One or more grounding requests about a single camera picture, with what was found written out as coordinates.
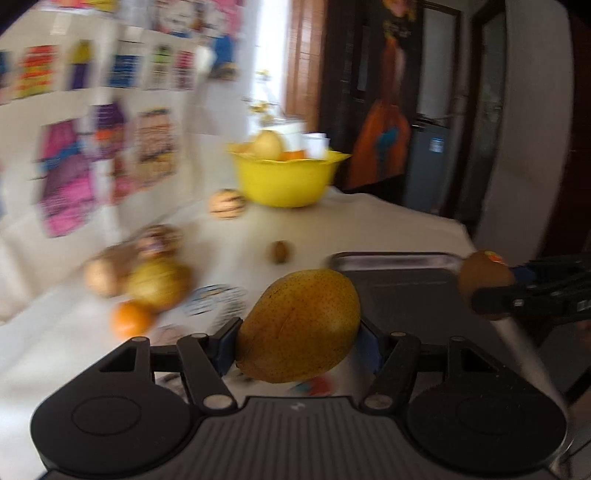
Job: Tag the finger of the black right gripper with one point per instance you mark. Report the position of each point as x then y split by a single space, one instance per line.
563 300

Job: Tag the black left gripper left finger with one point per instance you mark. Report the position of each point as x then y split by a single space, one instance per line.
204 361

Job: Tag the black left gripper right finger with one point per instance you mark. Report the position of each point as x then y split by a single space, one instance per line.
393 358

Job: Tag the brown kiwi with sticker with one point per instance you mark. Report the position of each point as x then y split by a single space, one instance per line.
483 269

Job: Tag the yellow speckled mango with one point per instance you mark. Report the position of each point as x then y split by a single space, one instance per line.
303 325

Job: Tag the small brown kiwi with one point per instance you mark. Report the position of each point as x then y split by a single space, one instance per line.
280 252

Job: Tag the striped pepino melon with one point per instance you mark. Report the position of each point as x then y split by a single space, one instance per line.
226 204
158 241

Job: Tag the grey metal tray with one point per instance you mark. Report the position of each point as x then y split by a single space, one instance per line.
417 293

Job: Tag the yellow pear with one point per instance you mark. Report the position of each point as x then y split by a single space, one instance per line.
160 283

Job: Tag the striped pepino melon on table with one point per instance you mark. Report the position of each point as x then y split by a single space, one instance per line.
158 241

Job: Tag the pale pepino melon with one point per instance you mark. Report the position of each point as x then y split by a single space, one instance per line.
106 274

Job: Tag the yellow plastic bowl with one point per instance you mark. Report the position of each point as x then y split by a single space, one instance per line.
284 184

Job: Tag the woman painting in orange dress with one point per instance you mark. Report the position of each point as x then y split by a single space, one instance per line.
382 147

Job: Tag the pale yellow round fruit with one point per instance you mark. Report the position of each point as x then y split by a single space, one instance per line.
268 145

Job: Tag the orange in bowl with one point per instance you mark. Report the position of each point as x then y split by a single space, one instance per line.
293 155

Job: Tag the houses drawing paper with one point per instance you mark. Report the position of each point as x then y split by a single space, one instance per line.
102 159

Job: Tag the white jar with flowers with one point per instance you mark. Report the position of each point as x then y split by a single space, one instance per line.
268 113

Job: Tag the girl with bear drawing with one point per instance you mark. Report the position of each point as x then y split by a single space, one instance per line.
216 24

